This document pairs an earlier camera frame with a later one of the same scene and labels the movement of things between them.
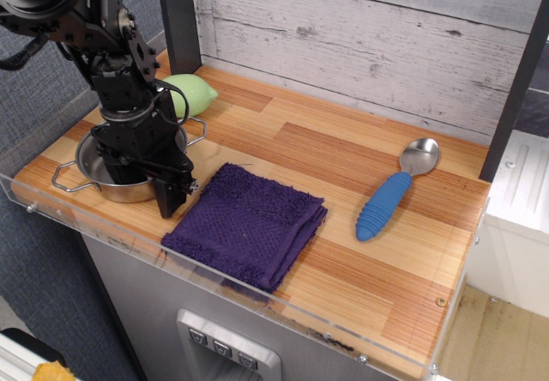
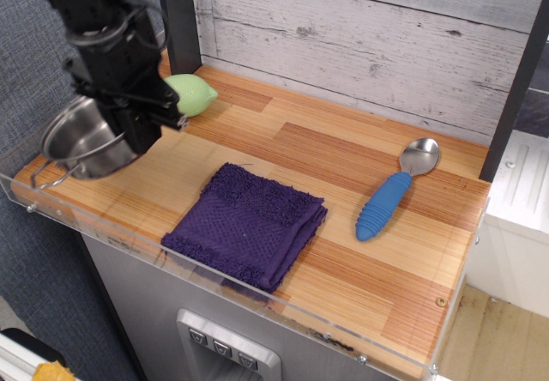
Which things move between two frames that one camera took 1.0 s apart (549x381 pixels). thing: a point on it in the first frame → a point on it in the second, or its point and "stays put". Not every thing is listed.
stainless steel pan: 92,166 → 83,139
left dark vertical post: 177,3 stays put
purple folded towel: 255,231 stays put
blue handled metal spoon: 417,157 stays put
